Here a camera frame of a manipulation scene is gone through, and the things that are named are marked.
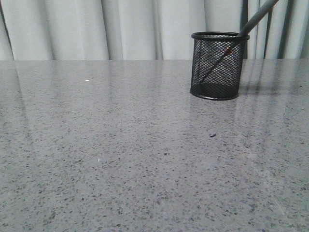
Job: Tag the grey orange handled scissors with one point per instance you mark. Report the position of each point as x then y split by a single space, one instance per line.
263 10

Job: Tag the pale grey curtain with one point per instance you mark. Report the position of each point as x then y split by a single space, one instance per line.
113 29

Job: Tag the black mesh pen bucket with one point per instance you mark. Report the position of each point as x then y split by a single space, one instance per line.
223 83

